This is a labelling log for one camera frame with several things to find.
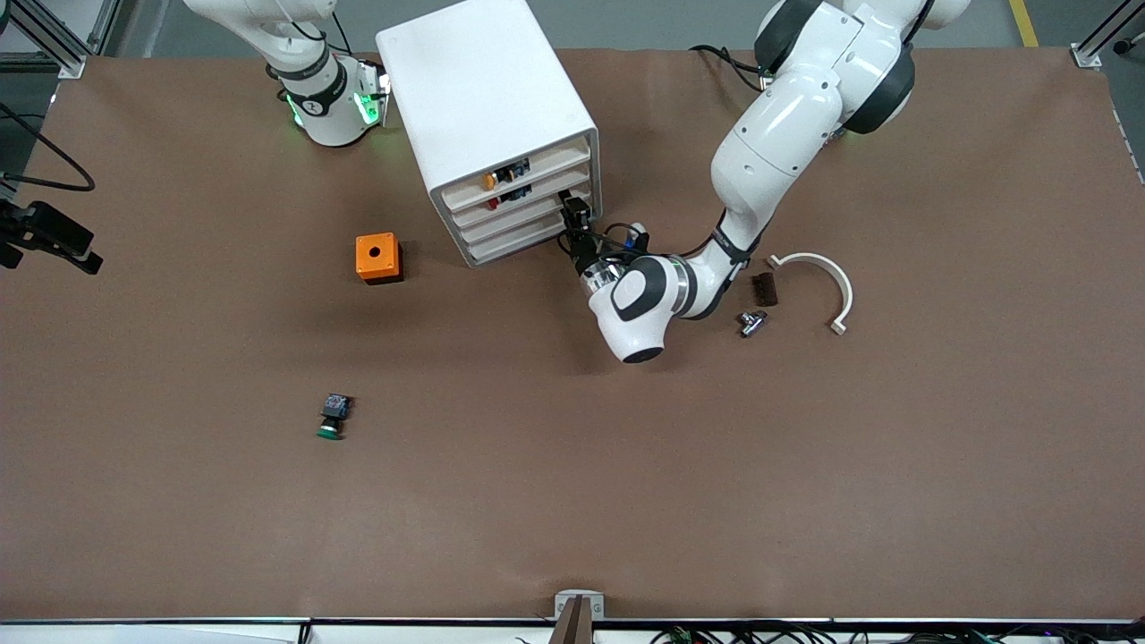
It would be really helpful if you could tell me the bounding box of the green push button switch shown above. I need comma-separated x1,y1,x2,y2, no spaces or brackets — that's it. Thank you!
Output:
317,394,352,442

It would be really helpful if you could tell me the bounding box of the white curved pipe clamp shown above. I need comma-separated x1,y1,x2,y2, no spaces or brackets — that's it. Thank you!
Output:
768,252,853,336

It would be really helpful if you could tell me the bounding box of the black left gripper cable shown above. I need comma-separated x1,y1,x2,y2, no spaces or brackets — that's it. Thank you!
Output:
556,222,649,269

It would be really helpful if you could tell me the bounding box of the orange push button switch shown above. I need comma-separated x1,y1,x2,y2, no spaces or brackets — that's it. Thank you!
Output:
482,157,533,191

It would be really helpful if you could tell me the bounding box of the aluminium frame profile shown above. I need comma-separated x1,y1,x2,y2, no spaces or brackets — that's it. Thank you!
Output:
1072,0,1145,71
0,0,122,80

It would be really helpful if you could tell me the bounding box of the orange button enclosure box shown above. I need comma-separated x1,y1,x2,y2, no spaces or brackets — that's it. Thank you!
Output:
355,233,403,285

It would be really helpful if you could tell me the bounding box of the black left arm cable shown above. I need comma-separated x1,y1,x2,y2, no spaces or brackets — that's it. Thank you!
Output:
689,43,772,92

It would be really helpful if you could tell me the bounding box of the grey metal bracket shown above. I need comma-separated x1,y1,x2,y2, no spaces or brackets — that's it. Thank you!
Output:
555,590,606,621

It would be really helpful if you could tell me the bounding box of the brown post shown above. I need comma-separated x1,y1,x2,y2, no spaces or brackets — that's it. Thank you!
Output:
547,597,596,644

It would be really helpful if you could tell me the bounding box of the tangled black cable bundle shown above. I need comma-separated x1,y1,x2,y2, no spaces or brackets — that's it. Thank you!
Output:
649,620,1145,644

